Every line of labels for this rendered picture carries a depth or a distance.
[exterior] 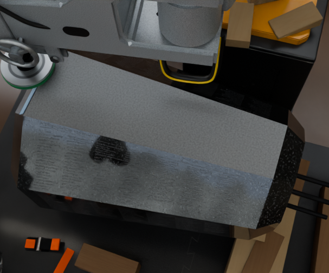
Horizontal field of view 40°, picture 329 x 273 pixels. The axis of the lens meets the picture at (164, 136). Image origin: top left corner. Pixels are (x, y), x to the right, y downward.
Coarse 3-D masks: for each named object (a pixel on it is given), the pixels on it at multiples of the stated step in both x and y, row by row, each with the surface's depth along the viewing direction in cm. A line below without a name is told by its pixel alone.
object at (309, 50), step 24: (240, 48) 201; (264, 48) 196; (288, 48) 195; (312, 48) 195; (192, 72) 231; (240, 72) 219; (264, 72) 213; (288, 72) 206; (264, 96) 233; (288, 96) 224
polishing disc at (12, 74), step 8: (8, 56) 183; (40, 56) 183; (48, 56) 182; (8, 64) 182; (40, 64) 181; (48, 64) 181; (8, 72) 180; (16, 72) 180; (24, 72) 180; (32, 72) 180; (40, 72) 180; (48, 72) 180; (8, 80) 179; (16, 80) 179; (24, 80) 179; (32, 80) 178; (40, 80) 178
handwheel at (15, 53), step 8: (0, 40) 139; (8, 40) 139; (16, 40) 139; (0, 48) 143; (8, 48) 144; (16, 48) 144; (24, 48) 140; (32, 48) 142; (0, 56) 147; (16, 56) 144; (16, 64) 151; (24, 64) 150; (32, 64) 149
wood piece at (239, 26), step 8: (232, 8) 194; (240, 8) 194; (248, 8) 194; (232, 16) 192; (240, 16) 192; (248, 16) 192; (232, 24) 191; (240, 24) 190; (248, 24) 190; (232, 32) 189; (240, 32) 189; (248, 32) 189; (232, 40) 188; (240, 40) 187; (248, 40) 187
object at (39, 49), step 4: (28, 44) 157; (36, 48) 159; (40, 48) 158; (60, 48) 156; (36, 52) 161; (40, 52) 161; (44, 52) 160; (64, 52) 158; (52, 56) 156; (64, 56) 160; (52, 60) 157; (56, 60) 157
